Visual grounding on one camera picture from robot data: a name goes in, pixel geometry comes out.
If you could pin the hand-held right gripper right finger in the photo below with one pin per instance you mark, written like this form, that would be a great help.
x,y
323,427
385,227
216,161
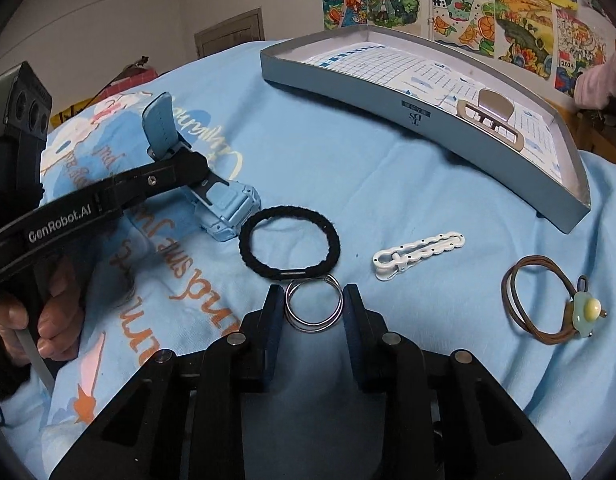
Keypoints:
x,y
354,340

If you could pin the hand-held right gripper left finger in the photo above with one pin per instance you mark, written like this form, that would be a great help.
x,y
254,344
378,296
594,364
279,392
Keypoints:
x,y
274,330

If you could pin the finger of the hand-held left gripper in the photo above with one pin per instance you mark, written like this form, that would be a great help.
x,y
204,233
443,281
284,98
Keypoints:
x,y
158,180

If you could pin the light blue smartwatch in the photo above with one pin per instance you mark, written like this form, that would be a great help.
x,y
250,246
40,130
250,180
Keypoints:
x,y
228,210

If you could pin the white hair clip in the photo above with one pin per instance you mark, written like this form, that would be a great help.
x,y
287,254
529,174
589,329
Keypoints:
x,y
438,241

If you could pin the grey cardboard box lid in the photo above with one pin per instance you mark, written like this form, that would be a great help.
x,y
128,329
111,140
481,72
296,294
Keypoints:
x,y
388,105

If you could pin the person's left hand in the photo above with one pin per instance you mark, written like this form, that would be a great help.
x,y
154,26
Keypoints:
x,y
58,310

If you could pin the printed grid paper sheet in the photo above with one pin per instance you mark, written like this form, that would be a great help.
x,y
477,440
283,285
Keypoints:
x,y
413,72

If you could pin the beige hair claw clip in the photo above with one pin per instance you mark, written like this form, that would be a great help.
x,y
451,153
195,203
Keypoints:
x,y
493,102

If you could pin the turtle drawing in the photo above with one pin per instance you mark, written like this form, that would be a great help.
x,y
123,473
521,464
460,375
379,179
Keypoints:
x,y
463,15

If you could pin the orange landscape drawing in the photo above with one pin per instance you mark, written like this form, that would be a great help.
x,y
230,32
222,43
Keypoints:
x,y
523,30

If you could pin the pink floral cloth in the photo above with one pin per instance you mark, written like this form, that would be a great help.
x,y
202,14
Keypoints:
x,y
600,85

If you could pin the doodle calendar drawing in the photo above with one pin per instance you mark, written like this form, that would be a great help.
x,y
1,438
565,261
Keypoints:
x,y
580,50

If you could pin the small brown wall door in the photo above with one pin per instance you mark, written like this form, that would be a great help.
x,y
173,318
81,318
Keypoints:
x,y
230,30

